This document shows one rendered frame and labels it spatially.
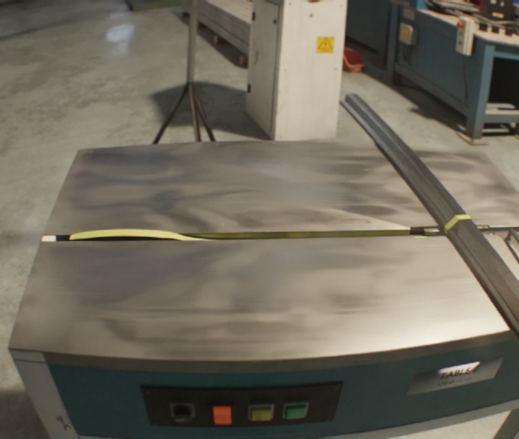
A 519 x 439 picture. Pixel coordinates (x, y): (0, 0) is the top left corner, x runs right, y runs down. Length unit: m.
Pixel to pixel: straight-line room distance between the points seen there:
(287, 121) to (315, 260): 2.07
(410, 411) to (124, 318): 0.42
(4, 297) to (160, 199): 1.17
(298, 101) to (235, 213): 1.97
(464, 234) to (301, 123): 2.06
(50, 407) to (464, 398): 0.62
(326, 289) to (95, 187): 0.44
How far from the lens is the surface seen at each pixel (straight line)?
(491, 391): 0.85
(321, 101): 2.84
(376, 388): 0.71
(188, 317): 0.67
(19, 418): 1.55
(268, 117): 2.87
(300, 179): 0.95
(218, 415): 0.68
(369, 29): 4.79
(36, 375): 0.69
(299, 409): 0.68
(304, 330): 0.66
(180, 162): 1.00
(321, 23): 2.70
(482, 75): 3.25
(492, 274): 0.79
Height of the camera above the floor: 1.19
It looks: 33 degrees down
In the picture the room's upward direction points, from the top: 4 degrees clockwise
